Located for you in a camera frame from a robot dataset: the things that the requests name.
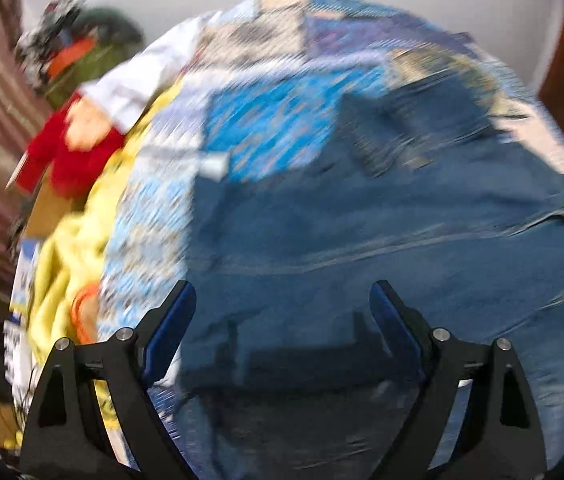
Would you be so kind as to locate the scattered papers and books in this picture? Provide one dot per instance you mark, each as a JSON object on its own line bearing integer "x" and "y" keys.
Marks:
{"x": 21, "y": 368}

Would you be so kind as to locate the white shirt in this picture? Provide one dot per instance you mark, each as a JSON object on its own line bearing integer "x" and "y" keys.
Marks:
{"x": 124, "y": 91}

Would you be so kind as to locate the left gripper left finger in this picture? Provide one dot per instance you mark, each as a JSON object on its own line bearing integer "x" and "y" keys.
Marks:
{"x": 65, "y": 437}

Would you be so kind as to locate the yellow blanket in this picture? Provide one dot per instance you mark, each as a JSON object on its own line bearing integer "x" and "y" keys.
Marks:
{"x": 71, "y": 259}

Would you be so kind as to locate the blue denim jacket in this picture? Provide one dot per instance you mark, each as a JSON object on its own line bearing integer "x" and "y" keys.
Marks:
{"x": 284, "y": 373}

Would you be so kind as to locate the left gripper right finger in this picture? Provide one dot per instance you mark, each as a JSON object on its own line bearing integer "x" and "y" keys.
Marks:
{"x": 474, "y": 416}

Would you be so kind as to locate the red plush toy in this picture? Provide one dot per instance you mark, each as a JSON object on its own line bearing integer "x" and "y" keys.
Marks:
{"x": 69, "y": 145}

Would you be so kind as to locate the patchwork blue bedspread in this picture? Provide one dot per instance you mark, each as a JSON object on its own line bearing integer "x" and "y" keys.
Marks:
{"x": 316, "y": 147}

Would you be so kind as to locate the pile of clothes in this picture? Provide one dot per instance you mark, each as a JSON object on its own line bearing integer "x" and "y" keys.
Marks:
{"x": 36, "y": 48}

